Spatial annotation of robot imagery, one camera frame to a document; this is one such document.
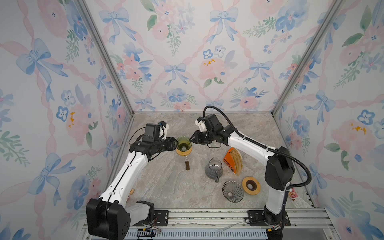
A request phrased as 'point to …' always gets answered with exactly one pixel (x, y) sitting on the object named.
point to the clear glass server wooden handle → (187, 163)
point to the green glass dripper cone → (184, 143)
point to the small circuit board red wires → (146, 232)
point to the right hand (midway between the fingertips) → (190, 138)
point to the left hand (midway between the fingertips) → (174, 141)
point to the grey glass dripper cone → (233, 191)
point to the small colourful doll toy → (292, 194)
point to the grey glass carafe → (214, 170)
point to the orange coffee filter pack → (233, 160)
